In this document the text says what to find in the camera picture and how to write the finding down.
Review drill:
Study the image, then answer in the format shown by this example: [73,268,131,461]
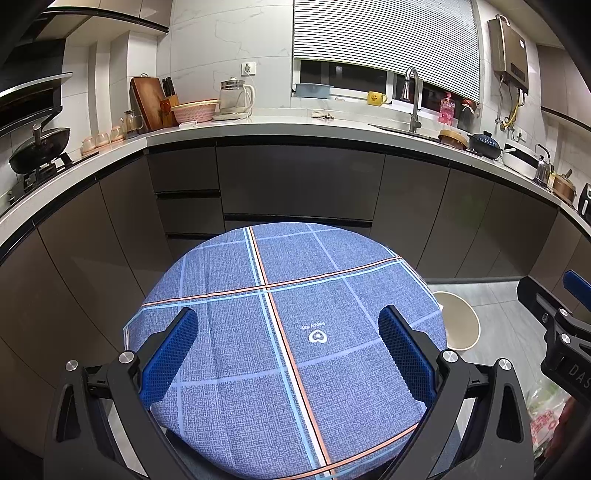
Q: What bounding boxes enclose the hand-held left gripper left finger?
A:
[44,307,200,480]

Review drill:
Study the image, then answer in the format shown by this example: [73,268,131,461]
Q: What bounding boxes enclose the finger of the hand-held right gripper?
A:
[563,270,591,306]
[516,275,574,333]

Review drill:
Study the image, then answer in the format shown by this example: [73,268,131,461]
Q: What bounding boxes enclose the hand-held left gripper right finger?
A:
[378,305,536,480]

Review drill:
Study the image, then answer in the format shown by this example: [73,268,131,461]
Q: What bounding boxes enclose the beige waste bin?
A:
[431,291,481,352]

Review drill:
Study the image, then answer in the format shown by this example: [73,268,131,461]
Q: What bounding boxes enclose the person's right hand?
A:
[553,396,578,458]

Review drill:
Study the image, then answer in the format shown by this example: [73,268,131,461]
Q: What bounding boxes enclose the white plastic shopping bag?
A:
[526,383,573,459]

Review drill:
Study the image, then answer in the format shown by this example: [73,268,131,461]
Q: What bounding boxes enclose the blue plaid tablecloth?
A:
[122,222,448,480]

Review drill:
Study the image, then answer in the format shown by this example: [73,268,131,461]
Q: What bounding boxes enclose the steel kettle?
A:
[534,144,555,186]

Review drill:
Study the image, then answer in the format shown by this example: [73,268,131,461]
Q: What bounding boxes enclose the white pan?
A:
[501,144,541,180]

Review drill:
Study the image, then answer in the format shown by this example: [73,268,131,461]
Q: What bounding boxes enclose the dark blue pot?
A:
[467,131,503,160]

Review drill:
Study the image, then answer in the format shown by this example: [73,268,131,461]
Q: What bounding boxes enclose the wooden steamer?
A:
[437,129,467,150]

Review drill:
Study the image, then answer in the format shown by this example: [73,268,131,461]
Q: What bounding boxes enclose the jar with cloth lid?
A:
[459,98,479,133]

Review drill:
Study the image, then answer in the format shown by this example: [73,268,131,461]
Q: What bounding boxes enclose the dark kitchen base cabinets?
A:
[0,141,591,352]

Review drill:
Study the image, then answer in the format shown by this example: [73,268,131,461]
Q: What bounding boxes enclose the pink bottle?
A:
[438,91,456,126]

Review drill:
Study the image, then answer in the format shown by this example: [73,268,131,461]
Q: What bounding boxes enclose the kitchen sink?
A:
[369,122,440,140]

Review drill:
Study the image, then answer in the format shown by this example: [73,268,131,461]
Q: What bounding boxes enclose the gas stove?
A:
[0,153,100,205]

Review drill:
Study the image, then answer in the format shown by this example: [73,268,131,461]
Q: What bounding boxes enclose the steel kitchen faucet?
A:
[400,67,424,134]

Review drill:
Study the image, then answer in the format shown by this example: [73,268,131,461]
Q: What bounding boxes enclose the pink basket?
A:
[170,99,219,124]

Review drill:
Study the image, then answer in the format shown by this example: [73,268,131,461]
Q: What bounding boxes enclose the black wok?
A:
[8,123,73,174]

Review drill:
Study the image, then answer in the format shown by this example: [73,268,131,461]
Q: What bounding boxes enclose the wooden cutting board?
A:
[129,74,168,133]

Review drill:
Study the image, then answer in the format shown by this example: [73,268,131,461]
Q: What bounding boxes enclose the knife block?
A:
[160,77,180,128]

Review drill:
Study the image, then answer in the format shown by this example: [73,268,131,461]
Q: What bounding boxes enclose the glass electric kettle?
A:
[213,78,256,122]

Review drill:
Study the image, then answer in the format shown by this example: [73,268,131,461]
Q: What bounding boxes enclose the blue basin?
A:
[291,83,334,99]

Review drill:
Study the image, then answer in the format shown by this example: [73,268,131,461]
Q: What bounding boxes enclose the striped window blind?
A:
[292,0,481,100]

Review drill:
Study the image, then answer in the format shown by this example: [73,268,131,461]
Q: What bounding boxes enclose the black range hood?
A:
[0,39,75,136]

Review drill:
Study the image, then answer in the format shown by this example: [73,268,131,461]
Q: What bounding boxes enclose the yellow gas hose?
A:
[498,88,523,133]

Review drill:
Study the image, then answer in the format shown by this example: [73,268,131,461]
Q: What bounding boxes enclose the white wall cabinet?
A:
[46,0,172,34]

